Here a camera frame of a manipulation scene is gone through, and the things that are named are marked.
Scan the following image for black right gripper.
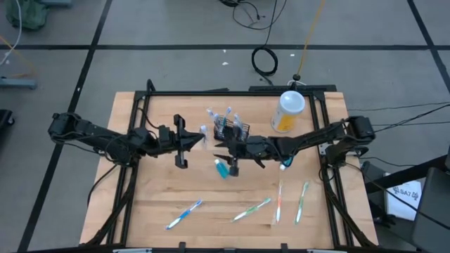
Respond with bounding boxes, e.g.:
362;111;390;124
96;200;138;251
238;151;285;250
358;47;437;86
213;135;278;178

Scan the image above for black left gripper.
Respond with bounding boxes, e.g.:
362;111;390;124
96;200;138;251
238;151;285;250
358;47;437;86
157;114;206;169

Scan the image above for black wire rack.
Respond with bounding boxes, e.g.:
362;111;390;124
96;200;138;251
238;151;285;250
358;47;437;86
213;117;251;143

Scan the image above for orange toothbrush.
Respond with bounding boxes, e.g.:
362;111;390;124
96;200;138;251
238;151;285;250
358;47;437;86
272;179;284;225

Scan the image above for green toothbrush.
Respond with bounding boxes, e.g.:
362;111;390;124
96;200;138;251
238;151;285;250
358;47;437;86
294;180;310;226
230;196;272;223

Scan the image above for white yellow-label wipes canister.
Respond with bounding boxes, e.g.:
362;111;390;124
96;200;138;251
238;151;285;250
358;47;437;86
270;90;306;134

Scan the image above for black metal bar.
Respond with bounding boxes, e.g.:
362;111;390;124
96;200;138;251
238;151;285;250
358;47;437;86
364;154;450;194

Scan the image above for grey metal base bar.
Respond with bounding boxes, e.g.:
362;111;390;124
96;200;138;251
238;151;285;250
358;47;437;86
0;77;38;90

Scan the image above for white labelled box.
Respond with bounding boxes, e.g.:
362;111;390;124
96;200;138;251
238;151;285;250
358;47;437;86
385;171;423;221

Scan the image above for grey flat plate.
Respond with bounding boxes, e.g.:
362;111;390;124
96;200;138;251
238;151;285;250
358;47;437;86
37;0;74;8

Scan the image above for green fabric bag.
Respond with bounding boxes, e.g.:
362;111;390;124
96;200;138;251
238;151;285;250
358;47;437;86
5;0;49;31

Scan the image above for black metal table frame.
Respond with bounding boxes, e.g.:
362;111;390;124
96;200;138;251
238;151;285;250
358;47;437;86
84;79;377;249

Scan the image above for black coiled cable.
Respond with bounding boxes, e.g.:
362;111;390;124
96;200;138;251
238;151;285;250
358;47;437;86
250;0;279;86

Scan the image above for yellow hanging cable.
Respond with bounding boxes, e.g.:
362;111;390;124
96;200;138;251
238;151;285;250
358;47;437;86
297;0;325;77

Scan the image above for thin black floor cable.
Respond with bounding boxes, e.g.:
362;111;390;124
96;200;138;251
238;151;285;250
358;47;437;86
219;0;288;31

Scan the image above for yellow floor cable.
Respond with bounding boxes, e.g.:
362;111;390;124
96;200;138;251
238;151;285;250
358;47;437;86
0;34;36;79

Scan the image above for white floor cable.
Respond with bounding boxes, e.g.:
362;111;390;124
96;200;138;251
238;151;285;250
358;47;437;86
0;0;23;67

